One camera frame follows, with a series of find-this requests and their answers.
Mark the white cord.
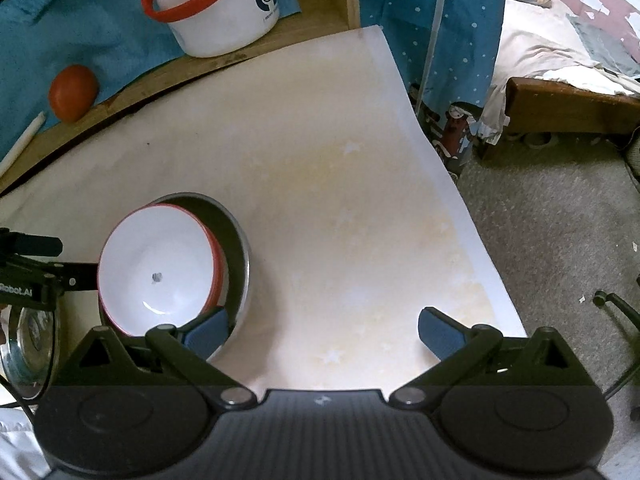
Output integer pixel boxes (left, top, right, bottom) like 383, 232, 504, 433
420, 0, 453, 96

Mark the white rolled tube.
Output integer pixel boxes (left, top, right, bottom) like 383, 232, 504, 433
0, 111, 47, 177

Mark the white bucket with red rim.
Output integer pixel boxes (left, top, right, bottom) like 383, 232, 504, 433
141, 0, 282, 58

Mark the brown egg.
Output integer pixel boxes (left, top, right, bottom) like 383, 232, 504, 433
48, 65, 99, 122

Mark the wooden bed frame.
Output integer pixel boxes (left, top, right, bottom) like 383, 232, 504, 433
505, 77, 640, 136

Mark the black cable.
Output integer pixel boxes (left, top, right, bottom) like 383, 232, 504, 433
592, 289, 640, 401

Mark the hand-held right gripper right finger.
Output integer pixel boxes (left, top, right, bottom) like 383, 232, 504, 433
389, 306, 603, 409

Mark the white bowl with red rim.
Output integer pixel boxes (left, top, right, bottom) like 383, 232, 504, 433
96, 203, 231, 338

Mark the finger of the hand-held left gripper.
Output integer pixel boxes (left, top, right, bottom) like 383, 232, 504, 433
47, 261, 101, 292
0, 227, 64, 261

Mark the white table sheet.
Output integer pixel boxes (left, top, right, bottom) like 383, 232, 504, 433
0, 25, 528, 396

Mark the grey cloth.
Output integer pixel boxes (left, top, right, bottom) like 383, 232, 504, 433
567, 10, 640, 77

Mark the blue starred curtain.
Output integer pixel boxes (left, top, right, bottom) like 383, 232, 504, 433
352, 0, 508, 177

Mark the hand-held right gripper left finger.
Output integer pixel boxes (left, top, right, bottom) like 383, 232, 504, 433
50, 306, 258, 409

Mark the stainless steel bowl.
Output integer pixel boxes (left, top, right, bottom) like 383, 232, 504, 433
150, 191, 251, 363

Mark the teal blue cloth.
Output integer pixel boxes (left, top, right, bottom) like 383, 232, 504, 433
0, 0, 303, 161

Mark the bed with bedding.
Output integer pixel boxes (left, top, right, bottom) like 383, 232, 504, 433
480, 0, 640, 146

